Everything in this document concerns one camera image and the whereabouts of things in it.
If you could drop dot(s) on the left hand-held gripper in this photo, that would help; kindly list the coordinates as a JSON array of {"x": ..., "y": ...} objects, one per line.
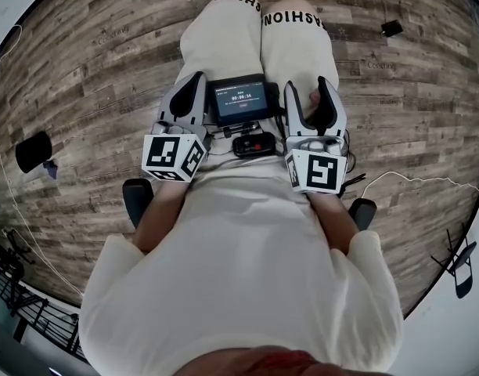
[{"x": 161, "y": 153}]

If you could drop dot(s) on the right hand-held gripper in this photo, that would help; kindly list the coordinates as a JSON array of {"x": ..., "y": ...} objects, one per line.
[{"x": 321, "y": 172}]

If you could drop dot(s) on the person's left forearm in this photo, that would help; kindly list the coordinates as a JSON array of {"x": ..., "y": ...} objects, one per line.
[{"x": 159, "y": 214}]

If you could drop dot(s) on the person's right forearm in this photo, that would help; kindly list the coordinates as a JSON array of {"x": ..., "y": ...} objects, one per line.
[{"x": 333, "y": 225}]

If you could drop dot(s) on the small black monitor screen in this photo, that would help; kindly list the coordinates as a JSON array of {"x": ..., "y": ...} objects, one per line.
[{"x": 240, "y": 100}]

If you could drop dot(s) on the person's right leg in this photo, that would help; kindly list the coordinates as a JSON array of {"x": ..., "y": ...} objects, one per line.
[{"x": 291, "y": 5}]

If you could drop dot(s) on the small black box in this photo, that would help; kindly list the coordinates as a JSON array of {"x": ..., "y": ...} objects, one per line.
[{"x": 392, "y": 27}]

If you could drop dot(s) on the blue cloth scrap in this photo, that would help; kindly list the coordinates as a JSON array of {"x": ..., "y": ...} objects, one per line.
[{"x": 50, "y": 168}]

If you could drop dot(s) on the black round bin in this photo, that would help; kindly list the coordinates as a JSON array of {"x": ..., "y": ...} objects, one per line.
[{"x": 33, "y": 152}]

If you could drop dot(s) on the beige t-shirt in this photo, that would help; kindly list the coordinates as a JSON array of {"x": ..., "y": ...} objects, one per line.
[{"x": 239, "y": 268}]

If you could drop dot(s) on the black folding chair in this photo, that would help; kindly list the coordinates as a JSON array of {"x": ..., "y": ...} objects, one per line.
[{"x": 462, "y": 268}]

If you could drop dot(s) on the person's face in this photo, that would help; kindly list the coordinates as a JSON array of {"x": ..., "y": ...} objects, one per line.
[{"x": 263, "y": 366}]

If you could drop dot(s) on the black metal rack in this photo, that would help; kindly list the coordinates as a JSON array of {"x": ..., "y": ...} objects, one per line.
[{"x": 32, "y": 312}]

